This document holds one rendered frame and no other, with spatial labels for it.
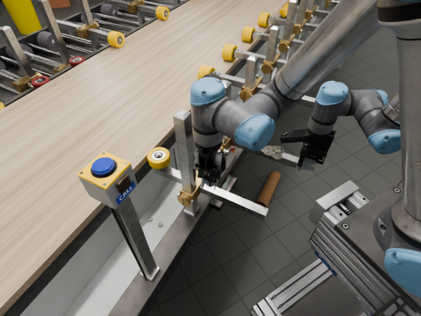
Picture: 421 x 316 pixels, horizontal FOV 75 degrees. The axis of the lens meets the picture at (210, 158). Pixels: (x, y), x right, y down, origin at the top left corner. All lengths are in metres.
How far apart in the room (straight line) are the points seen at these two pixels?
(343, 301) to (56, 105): 1.57
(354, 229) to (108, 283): 0.80
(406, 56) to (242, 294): 1.48
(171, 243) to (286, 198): 1.18
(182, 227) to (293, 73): 0.68
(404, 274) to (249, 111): 0.36
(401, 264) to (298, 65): 0.36
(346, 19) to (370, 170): 1.99
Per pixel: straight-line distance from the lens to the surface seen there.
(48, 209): 0.96
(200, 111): 0.59
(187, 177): 0.86
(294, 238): 1.86
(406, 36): 0.35
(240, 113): 0.54
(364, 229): 0.72
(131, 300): 0.96
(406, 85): 0.36
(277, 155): 1.04
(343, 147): 2.52
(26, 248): 0.92
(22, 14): 4.81
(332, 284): 1.58
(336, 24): 0.51
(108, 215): 0.99
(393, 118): 0.79
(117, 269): 1.10
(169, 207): 1.18
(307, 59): 0.54
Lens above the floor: 1.60
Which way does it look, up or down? 47 degrees down
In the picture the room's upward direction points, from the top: 1 degrees counter-clockwise
